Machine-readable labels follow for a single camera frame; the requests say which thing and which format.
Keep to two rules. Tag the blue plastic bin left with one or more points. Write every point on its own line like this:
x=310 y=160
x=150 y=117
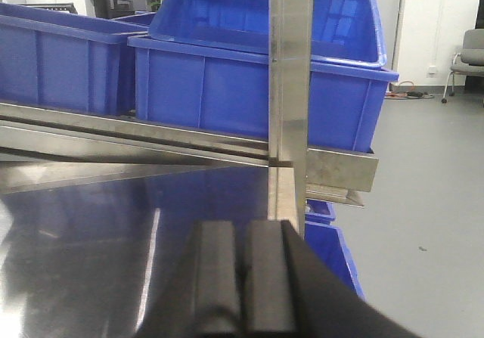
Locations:
x=67 y=61

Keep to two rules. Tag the blue bin tilted inside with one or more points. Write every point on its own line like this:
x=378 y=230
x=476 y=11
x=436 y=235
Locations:
x=346 y=32

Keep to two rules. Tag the blue bin lower shelf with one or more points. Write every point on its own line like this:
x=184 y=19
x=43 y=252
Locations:
x=328 y=243

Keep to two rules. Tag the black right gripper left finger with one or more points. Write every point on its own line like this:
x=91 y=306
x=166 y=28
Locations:
x=200 y=299

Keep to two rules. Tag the blue plastic bin right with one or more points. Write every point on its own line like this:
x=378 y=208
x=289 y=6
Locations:
x=223 y=90

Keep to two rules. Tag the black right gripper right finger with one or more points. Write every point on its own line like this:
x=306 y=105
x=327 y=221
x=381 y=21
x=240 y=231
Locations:
x=289 y=292

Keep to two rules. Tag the grey office chair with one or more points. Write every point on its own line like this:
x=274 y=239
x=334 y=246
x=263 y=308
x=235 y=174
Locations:
x=467 y=62

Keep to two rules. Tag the blue plastic bin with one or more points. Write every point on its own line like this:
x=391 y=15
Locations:
x=223 y=90
x=67 y=61

